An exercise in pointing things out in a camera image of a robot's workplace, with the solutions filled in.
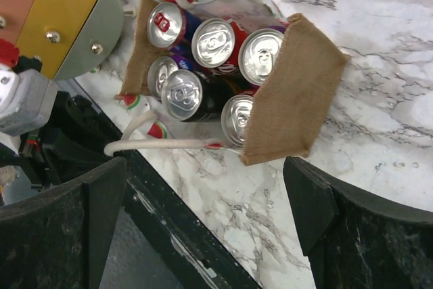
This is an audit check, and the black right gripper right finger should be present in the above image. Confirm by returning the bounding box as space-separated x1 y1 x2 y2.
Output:
283 157 432 288

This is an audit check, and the beige cylindrical container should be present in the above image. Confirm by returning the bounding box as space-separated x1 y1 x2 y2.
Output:
1 0 124 80

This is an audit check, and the red tab soda can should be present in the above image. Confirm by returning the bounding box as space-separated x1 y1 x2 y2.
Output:
147 2 203 49

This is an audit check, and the red coke can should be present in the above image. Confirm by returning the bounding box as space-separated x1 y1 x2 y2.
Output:
191 18 250 76
221 89 256 148

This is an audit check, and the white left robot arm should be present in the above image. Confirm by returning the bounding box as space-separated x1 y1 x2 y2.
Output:
1 39 58 205

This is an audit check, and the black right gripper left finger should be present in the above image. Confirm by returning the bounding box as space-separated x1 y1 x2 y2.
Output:
1 157 127 288

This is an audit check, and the purple Fanta can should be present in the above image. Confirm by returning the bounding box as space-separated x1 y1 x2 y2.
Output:
238 26 286 87
147 54 197 100

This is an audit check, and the black soda can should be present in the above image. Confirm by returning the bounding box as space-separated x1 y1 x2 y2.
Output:
160 70 241 123

